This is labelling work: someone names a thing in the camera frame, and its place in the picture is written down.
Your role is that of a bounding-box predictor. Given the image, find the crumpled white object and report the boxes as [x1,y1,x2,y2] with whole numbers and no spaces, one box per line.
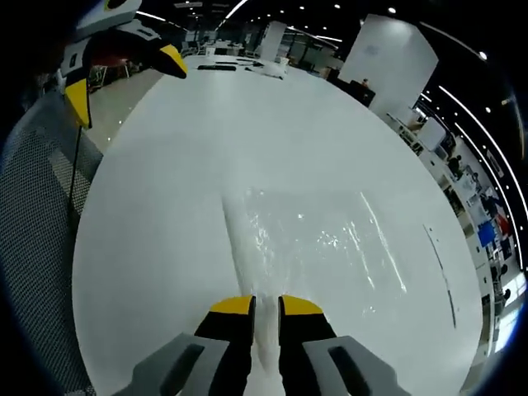
[246,60,290,80]

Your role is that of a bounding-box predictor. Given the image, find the clear plastic resealable bag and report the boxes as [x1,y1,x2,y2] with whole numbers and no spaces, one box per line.
[220,187,409,396]

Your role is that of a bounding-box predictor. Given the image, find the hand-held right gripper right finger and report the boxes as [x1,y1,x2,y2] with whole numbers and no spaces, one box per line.
[277,295,408,396]

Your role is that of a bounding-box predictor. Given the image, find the blue display screen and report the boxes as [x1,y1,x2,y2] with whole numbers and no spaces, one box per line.
[477,219,497,249]

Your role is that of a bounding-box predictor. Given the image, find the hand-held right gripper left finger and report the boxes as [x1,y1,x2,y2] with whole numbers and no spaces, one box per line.
[131,295,257,396]

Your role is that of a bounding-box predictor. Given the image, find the thin black cable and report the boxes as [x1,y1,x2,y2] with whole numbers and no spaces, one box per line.
[68,125,82,218]

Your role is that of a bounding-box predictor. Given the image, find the black office chair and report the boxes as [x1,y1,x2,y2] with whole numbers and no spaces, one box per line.
[349,78,377,109]

